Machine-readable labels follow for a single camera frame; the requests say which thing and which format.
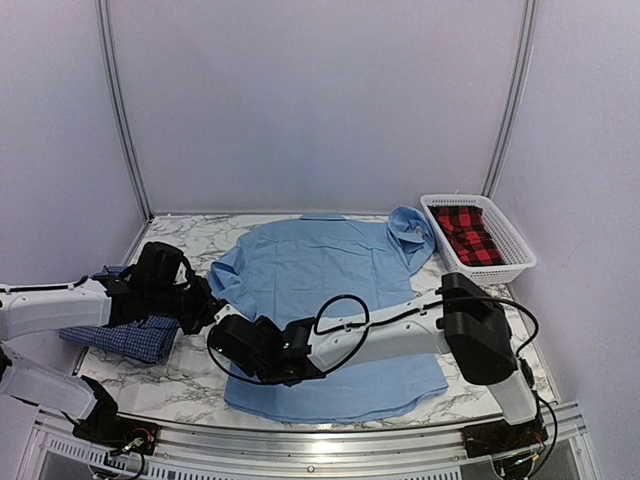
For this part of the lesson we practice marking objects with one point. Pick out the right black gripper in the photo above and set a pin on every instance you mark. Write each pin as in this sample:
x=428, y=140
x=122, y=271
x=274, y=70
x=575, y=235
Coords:
x=269, y=323

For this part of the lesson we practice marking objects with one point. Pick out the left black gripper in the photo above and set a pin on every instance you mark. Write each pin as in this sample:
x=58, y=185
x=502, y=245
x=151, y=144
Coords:
x=207, y=303

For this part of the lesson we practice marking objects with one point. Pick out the light blue long sleeve shirt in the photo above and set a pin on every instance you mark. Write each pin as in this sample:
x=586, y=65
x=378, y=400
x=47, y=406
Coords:
x=287, y=270

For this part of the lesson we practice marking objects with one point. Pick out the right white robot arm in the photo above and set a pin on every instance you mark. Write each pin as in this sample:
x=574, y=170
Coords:
x=458, y=318

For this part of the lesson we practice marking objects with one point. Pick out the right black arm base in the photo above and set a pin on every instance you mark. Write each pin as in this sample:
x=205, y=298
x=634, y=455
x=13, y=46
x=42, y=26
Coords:
x=498, y=437

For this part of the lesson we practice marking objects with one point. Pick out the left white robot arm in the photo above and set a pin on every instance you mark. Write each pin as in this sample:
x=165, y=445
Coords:
x=32, y=309

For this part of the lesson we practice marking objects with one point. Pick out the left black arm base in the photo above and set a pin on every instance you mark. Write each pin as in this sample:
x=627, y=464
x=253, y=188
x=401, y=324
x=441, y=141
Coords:
x=104, y=425

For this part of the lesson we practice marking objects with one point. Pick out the folded blue checked shirt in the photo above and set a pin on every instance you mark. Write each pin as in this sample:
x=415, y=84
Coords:
x=149, y=342

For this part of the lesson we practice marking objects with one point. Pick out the red black plaid shirt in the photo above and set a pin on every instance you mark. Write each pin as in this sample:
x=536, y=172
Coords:
x=465, y=230

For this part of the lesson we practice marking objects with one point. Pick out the white plastic basket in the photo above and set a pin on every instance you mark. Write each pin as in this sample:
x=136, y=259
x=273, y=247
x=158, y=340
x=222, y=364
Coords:
x=517, y=255

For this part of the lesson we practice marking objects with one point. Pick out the front aluminium rail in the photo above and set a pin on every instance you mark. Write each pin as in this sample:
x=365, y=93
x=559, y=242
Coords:
x=450, y=450

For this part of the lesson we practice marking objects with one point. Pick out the left aluminium frame post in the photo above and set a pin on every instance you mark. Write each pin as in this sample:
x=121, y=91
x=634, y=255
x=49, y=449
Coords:
x=108, y=49

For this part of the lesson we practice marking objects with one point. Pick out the aluminium frame post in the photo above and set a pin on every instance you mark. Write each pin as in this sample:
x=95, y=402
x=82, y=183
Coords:
x=514, y=96
x=108, y=49

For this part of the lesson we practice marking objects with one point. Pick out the right aluminium frame post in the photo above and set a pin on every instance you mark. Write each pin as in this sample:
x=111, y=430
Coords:
x=514, y=96

